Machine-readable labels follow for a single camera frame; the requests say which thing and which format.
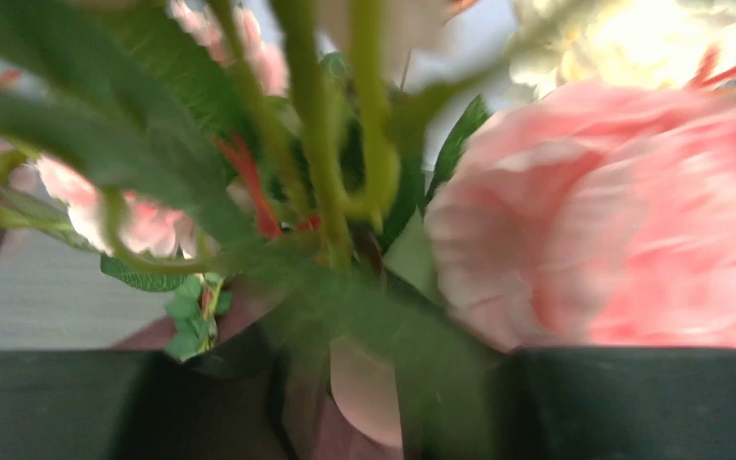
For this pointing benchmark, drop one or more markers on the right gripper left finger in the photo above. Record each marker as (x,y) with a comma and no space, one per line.
(108,404)

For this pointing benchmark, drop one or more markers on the white rose stem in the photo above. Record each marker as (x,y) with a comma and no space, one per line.
(636,43)

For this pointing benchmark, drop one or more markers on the pink cylindrical vase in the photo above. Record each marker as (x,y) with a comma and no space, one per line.
(342,393)

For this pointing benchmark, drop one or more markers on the pink flower bunch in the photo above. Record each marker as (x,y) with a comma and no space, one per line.
(294,198)

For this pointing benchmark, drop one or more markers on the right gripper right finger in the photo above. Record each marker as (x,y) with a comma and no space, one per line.
(582,403)

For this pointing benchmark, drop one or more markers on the large pink rose stem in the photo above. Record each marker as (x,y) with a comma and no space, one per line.
(599,215)

